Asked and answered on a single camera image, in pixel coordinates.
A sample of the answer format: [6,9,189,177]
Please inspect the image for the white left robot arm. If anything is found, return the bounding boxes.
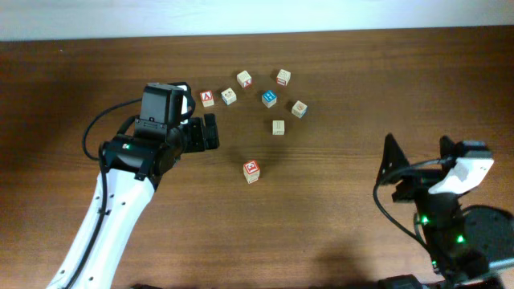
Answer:
[48,82,219,288]

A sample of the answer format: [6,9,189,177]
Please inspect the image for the wooden block red A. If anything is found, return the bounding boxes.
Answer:
[200,90,214,108]

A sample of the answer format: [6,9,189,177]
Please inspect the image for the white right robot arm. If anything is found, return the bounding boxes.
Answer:
[373,134,513,288]

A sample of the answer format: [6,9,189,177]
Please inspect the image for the wooden block red X side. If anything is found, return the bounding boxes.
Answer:
[236,71,253,88]

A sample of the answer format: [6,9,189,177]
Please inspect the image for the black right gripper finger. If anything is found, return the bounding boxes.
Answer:
[377,133,410,185]
[439,136,456,159]

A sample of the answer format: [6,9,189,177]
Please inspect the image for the wooden block red top right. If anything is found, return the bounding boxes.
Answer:
[276,69,292,87]

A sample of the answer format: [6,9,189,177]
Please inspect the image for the wooden block letter I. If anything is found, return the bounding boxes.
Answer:
[272,120,285,135]

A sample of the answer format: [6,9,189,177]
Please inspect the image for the wooden block shell picture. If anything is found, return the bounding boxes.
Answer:
[292,100,308,119]

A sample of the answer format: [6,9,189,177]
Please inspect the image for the blue top wooden block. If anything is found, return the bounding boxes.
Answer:
[262,90,277,108]

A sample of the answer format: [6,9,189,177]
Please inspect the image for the wooden block blue side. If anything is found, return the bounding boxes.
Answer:
[221,88,237,105]

